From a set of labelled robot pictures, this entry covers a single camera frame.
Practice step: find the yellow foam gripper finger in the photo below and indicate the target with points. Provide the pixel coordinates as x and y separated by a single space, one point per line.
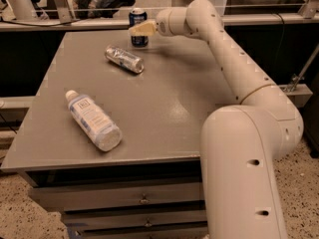
146 28

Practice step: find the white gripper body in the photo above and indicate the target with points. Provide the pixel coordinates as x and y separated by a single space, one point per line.
163 23

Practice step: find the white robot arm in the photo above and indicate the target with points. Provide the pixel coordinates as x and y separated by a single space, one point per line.
238 143

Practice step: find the crushed silver can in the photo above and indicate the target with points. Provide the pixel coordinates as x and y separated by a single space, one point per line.
125 59

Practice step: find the grey drawer cabinet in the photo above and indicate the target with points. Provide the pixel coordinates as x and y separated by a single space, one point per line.
159 111

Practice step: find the clear plastic water bottle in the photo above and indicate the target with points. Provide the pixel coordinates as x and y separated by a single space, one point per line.
96 124

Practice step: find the top grey drawer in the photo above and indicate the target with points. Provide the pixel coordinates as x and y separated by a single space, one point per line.
117 194

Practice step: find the grey drawer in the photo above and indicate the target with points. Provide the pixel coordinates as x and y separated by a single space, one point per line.
117 194
133 218
157 232

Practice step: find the middle grey drawer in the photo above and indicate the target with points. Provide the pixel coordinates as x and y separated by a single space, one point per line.
133 218

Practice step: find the bottom grey drawer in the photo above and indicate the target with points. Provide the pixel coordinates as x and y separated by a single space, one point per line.
157 232

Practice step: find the grey metal rail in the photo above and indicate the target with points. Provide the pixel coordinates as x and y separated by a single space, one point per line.
108 24

